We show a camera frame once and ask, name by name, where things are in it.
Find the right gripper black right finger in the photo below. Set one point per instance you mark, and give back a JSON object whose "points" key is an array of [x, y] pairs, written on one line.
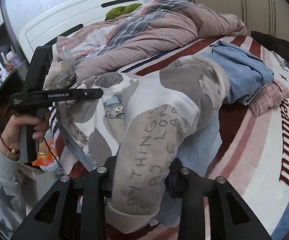
{"points": [[230, 215]]}

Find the black clothing pile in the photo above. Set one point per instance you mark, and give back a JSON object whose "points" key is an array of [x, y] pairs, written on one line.
{"points": [[277, 45]]}

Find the orange white plastic bag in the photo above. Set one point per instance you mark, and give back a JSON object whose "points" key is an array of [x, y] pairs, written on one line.
{"points": [[47, 157]]}

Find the cream patterned fleece pants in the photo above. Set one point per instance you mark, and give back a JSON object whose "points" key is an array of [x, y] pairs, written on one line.
{"points": [[147, 122]]}

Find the pink plaid folded garment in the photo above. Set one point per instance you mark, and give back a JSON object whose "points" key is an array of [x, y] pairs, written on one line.
{"points": [[268, 97]]}

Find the pink grey rumpled duvet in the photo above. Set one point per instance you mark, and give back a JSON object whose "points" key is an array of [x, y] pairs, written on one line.
{"points": [[155, 27]]}

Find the folded blue garment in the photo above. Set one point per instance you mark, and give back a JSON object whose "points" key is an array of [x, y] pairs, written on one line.
{"points": [[246, 73]]}

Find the green cloth item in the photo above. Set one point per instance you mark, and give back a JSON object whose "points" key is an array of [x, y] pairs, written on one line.
{"points": [[121, 10]]}

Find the person left hand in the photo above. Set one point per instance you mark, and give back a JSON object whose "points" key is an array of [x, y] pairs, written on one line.
{"points": [[10, 137]]}

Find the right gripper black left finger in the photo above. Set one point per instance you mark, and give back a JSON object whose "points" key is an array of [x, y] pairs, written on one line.
{"points": [[73, 208]]}

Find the white bed headboard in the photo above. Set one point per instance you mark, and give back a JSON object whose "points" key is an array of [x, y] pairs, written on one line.
{"points": [[65, 18]]}

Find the striped dotted plush blanket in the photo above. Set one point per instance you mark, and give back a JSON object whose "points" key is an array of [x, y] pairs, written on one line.
{"points": [[254, 155]]}

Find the grey star sleeve forearm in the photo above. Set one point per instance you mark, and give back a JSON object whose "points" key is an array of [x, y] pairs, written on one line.
{"points": [[12, 204]]}

